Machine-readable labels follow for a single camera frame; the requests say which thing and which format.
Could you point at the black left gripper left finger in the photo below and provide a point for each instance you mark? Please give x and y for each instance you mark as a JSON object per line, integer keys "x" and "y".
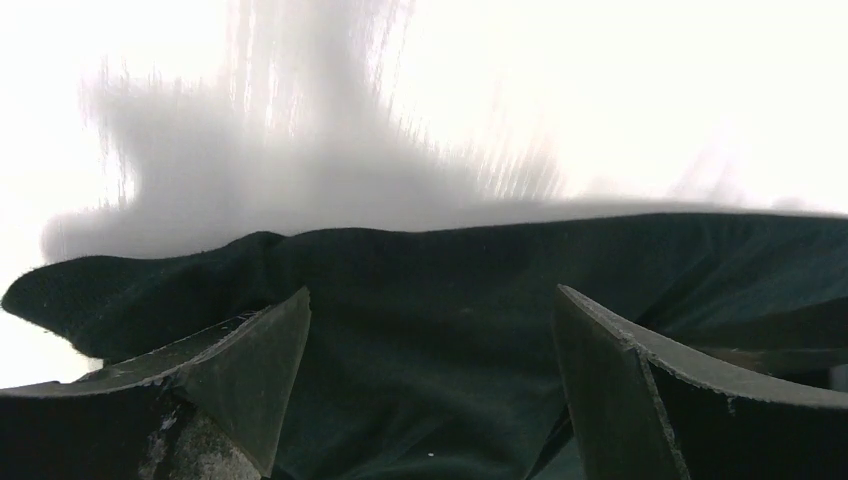
{"x": 208, "y": 406}

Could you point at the black t shirt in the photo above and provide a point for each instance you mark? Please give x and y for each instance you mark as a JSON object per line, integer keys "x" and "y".
{"x": 430, "y": 355}

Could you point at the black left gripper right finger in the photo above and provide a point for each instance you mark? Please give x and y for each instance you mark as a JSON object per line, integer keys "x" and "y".
{"x": 719, "y": 405}

